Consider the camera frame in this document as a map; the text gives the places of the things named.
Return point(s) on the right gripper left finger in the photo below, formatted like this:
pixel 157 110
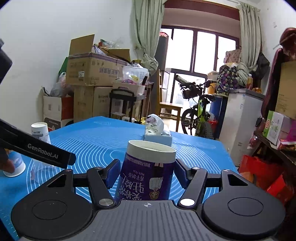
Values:
pixel 100 180

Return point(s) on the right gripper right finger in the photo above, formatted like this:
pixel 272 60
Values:
pixel 193 181

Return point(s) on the purple milk tea cup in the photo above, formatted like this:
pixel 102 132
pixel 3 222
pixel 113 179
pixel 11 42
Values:
pixel 146 172

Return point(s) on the white patterned paper cup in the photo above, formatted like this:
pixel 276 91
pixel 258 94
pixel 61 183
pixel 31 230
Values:
pixel 40 131

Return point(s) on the blue white paper cup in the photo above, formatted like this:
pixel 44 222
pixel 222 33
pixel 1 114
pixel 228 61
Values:
pixel 18 162

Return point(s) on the clear plastic cup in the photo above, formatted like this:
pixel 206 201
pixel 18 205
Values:
pixel 41 172

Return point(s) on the person's left hand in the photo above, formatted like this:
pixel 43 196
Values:
pixel 6 164

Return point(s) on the blue silicone baking mat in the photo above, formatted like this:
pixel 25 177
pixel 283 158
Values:
pixel 96 142

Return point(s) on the white red cardboard box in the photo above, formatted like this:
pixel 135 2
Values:
pixel 57 111

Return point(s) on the green black bicycle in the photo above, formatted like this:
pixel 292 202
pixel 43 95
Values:
pixel 195 120

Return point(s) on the white tissue box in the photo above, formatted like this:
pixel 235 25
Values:
pixel 156 131

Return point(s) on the red gift bag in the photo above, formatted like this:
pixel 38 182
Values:
pixel 270 177

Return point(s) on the lower cardboard box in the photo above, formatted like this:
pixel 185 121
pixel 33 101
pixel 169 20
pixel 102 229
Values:
pixel 91 101

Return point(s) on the white chest freezer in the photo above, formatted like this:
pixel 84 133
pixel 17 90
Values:
pixel 242 111

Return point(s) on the black utility cart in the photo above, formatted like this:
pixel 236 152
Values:
pixel 128 98

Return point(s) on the green white product box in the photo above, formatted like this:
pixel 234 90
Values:
pixel 273 126

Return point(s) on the large top cardboard box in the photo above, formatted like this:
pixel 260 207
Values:
pixel 87 68

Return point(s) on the colorful patterned bag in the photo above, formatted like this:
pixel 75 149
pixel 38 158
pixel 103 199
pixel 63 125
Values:
pixel 227 79

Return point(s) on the tall brown cardboard box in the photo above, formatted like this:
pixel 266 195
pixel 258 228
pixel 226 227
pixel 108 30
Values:
pixel 286 102

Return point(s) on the green curtain left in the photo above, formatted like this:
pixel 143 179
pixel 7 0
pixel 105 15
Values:
pixel 147 17

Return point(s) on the green curtain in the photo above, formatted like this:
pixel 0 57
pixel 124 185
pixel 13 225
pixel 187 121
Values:
pixel 147 17
pixel 250 35

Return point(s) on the green curtain right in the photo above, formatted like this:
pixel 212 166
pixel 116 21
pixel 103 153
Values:
pixel 250 35

